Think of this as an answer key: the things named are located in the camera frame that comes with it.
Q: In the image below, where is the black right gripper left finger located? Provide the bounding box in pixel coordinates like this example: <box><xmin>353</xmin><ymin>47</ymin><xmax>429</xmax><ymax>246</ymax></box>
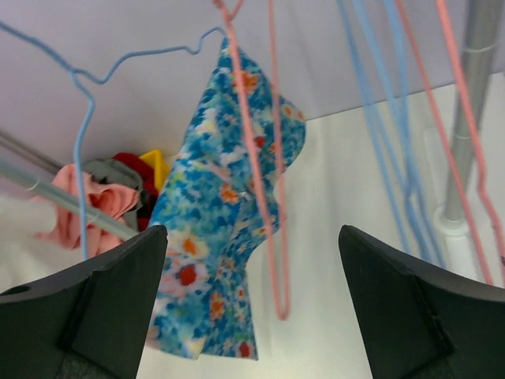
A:
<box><xmin>1</xmin><ymin>226</ymin><xmax>167</xmax><ymax>378</ymax></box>

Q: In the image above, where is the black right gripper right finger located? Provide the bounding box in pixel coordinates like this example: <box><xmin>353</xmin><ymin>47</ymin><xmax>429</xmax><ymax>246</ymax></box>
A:
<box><xmin>339</xmin><ymin>225</ymin><xmax>504</xmax><ymax>378</ymax></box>

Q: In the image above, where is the salmon pink skirt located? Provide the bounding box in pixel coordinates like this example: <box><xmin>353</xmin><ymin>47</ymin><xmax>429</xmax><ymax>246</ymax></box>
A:
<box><xmin>29</xmin><ymin>163</ymin><xmax>141</xmax><ymax>253</ymax></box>

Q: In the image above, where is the blue wire hanger grey skirt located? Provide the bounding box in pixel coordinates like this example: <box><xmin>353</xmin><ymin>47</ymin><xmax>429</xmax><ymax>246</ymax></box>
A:
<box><xmin>336</xmin><ymin>1</ymin><xmax>412</xmax><ymax>255</ymax></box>

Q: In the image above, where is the blue hanger salmon skirt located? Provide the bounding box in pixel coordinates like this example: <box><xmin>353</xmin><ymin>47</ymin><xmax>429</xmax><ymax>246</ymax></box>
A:
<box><xmin>353</xmin><ymin>1</ymin><xmax>446</xmax><ymax>268</ymax></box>

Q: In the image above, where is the blue hanger floral skirt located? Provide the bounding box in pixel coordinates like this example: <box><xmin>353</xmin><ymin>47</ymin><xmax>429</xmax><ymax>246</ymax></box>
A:
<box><xmin>1</xmin><ymin>21</ymin><xmax>225</xmax><ymax>260</ymax></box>

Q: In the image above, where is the silver white clothes rack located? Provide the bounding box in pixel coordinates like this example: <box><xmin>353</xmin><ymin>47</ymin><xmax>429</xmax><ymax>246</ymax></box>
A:
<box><xmin>0</xmin><ymin>0</ymin><xmax>505</xmax><ymax>277</ymax></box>

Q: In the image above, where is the red cloth garment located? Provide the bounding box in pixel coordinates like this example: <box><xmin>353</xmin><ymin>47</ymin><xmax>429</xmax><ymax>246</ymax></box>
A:
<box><xmin>113</xmin><ymin>152</ymin><xmax>159</xmax><ymax>230</ymax></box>

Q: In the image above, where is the yellow plastic bin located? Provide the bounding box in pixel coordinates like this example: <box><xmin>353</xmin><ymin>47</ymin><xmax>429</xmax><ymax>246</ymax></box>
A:
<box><xmin>139</xmin><ymin>148</ymin><xmax>170</xmax><ymax>191</ymax></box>

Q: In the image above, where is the empty pink wire hanger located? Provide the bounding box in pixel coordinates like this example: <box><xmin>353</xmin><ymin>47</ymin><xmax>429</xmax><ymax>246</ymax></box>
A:
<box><xmin>405</xmin><ymin>1</ymin><xmax>504</xmax><ymax>287</ymax></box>

